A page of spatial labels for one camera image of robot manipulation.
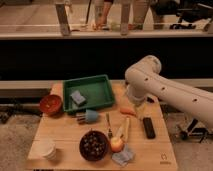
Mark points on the dark brown bowl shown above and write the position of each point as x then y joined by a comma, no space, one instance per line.
93,145

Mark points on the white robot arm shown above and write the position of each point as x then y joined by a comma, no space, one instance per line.
143,78

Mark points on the black handled scissors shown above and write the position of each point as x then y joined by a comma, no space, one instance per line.
150,100

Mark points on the red bowl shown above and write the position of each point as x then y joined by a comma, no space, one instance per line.
50,104

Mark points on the orange apple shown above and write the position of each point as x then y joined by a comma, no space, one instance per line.
116,144

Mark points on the orange carrot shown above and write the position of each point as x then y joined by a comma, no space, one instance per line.
127,111

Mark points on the black remote control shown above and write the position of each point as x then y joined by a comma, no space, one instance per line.
148,126

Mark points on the green plastic tray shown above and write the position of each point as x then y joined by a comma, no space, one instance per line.
96,90

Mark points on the blue grey sponge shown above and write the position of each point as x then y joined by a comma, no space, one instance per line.
78,98

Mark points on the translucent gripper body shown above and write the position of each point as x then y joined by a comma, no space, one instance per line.
140,110

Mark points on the yellow banana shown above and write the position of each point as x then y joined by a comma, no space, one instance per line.
123,130

